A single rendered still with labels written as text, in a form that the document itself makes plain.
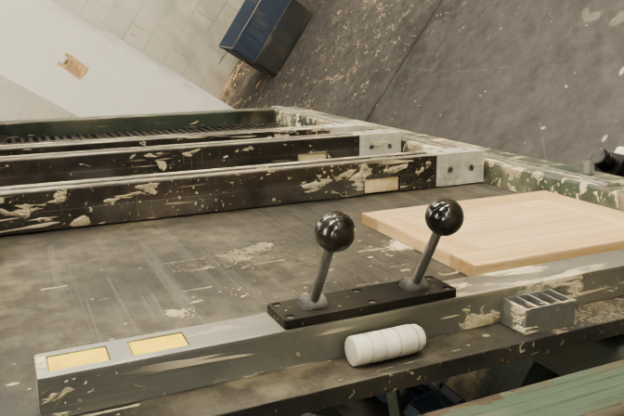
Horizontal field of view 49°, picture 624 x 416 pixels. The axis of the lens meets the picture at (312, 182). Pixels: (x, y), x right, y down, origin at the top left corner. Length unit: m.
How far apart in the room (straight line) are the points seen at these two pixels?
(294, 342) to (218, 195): 0.63
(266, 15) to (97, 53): 1.36
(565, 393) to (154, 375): 0.34
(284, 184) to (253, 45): 4.13
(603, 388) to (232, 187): 0.84
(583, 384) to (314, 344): 0.25
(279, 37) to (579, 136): 3.20
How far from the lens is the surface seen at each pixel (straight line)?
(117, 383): 0.64
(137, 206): 1.23
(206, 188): 1.25
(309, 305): 0.68
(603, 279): 0.90
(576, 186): 1.36
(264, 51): 5.42
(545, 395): 0.56
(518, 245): 1.03
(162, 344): 0.65
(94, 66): 4.86
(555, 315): 0.80
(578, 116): 2.82
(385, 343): 0.69
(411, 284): 0.74
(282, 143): 1.66
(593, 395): 0.57
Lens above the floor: 1.85
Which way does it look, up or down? 27 degrees down
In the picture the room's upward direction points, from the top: 59 degrees counter-clockwise
